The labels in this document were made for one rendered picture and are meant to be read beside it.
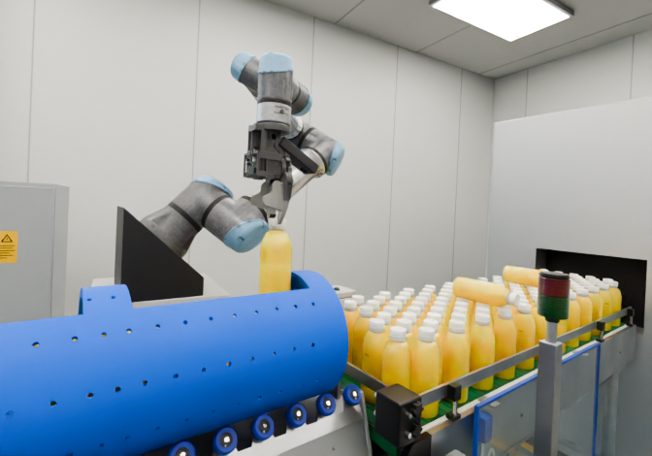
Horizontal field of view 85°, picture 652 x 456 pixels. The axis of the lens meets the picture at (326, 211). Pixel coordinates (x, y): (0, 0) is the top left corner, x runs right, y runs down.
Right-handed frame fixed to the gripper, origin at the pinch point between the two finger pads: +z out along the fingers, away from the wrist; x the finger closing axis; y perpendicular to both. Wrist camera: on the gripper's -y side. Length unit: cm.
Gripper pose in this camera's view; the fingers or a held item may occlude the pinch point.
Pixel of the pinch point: (277, 217)
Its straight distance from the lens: 80.6
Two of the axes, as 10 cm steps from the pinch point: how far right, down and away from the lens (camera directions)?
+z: -0.5, 10.0, 0.0
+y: -8.0, -0.3, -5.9
